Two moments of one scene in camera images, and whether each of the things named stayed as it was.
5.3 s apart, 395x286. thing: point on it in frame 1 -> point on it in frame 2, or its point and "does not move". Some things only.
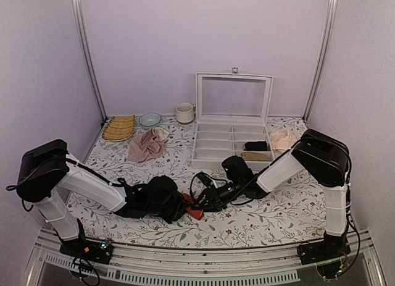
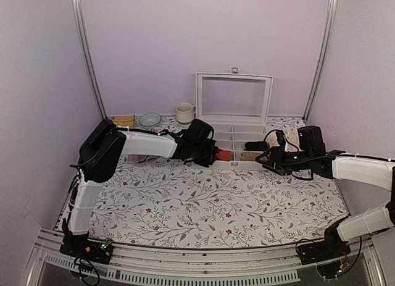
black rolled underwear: [260, 146] does not move
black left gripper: [179, 212] -> [210, 162]
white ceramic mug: [185, 112] does not move
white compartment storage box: [232, 112] does not move
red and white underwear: [194, 210] -> [223, 155]
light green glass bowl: [150, 119] does not move
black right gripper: [212, 199] -> [278, 155]
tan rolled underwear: [255, 156] does not move
